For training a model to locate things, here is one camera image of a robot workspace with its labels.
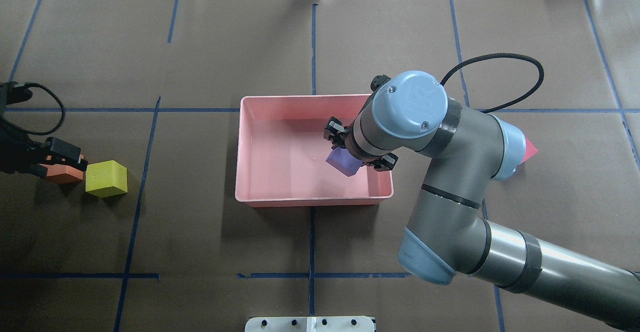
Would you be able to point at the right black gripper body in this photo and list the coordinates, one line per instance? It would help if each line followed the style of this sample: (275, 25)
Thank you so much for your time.
(334, 131)

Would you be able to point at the red foam block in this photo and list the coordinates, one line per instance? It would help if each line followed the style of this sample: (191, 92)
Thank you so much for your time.
(530, 150)

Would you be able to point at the orange foam block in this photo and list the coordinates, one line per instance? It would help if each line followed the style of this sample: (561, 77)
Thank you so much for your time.
(62, 174)

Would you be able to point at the pink plastic bin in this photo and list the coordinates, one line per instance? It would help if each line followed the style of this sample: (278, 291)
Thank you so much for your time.
(281, 157)

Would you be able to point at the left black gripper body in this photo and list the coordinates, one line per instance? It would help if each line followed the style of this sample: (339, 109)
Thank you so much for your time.
(20, 157)

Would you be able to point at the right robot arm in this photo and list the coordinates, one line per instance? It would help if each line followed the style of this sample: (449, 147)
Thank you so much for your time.
(445, 234)

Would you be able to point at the purple foam block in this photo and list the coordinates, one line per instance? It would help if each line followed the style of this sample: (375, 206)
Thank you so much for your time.
(341, 159)

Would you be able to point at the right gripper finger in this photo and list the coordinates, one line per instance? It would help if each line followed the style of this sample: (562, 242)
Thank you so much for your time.
(335, 133)
(384, 163)

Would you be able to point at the yellow-green foam block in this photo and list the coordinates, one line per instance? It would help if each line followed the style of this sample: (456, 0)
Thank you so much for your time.
(106, 179)

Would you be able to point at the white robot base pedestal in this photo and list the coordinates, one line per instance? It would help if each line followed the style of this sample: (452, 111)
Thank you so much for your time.
(312, 324)

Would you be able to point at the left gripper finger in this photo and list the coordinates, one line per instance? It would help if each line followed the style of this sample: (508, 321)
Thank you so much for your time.
(59, 152)

